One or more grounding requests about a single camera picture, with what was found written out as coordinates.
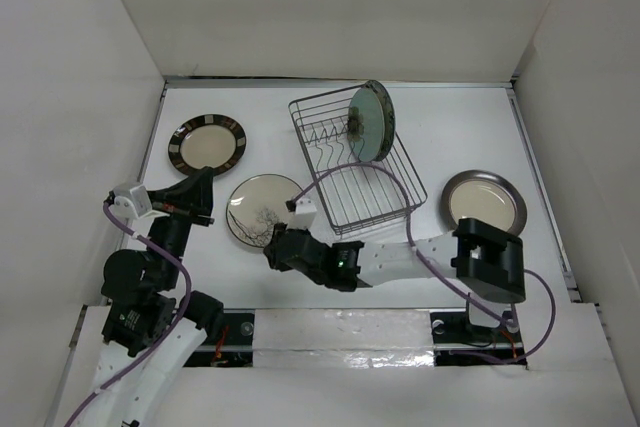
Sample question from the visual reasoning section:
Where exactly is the dark rim cream plate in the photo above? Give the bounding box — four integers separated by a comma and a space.
439, 169, 528, 236

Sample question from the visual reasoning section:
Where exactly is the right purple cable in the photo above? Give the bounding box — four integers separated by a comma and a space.
287, 162, 556, 364

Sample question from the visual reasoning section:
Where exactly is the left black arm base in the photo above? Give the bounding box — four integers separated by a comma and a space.
184, 309, 255, 368

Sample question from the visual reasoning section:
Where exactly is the brown striped rim plate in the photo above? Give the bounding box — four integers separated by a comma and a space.
167, 114, 247, 176

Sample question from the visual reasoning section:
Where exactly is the cream plate with tree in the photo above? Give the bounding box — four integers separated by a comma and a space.
226, 174, 302, 249

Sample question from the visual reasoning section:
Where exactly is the purple cable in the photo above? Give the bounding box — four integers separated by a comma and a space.
287, 162, 556, 364
64, 201, 194, 427

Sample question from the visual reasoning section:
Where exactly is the light green glass plate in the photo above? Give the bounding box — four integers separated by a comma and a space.
347, 87, 385, 162

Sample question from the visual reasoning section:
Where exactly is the blue floral white plate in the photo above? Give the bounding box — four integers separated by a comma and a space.
366, 80, 396, 162

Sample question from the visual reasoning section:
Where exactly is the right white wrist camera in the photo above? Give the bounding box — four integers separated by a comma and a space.
285, 197, 317, 231

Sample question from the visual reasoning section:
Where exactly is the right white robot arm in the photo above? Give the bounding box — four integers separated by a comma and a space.
263, 218, 526, 340

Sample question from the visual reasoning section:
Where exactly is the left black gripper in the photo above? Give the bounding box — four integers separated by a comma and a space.
149, 163, 216, 286

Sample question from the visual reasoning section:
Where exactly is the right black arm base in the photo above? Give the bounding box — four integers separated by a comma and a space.
429, 309, 525, 367

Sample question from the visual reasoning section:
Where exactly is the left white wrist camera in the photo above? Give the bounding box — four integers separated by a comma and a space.
107, 182, 153, 219

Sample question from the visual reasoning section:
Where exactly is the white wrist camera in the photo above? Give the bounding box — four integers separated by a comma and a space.
285, 197, 317, 231
107, 182, 153, 219

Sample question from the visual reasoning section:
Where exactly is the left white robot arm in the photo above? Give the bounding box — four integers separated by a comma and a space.
69, 167, 224, 426

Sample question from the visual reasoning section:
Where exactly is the grey wire dish rack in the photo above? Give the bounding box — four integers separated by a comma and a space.
288, 81, 427, 237

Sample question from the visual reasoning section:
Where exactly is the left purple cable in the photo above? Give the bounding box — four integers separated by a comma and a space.
64, 201, 194, 427

